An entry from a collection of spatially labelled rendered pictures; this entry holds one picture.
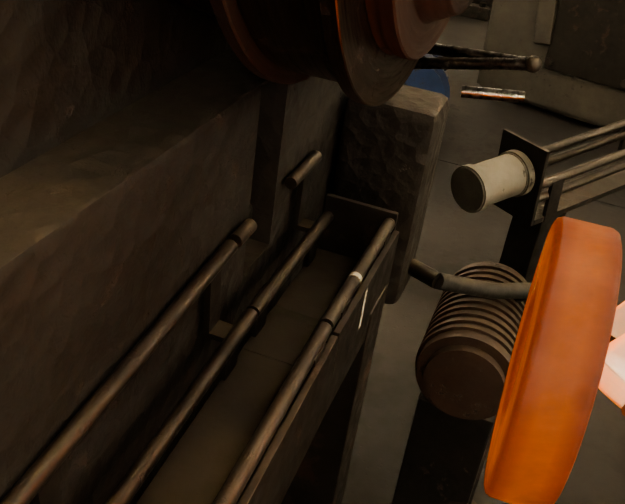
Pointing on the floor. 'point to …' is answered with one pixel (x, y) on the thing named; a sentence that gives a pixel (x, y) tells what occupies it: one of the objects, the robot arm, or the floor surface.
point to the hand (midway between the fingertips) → (565, 334)
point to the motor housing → (458, 389)
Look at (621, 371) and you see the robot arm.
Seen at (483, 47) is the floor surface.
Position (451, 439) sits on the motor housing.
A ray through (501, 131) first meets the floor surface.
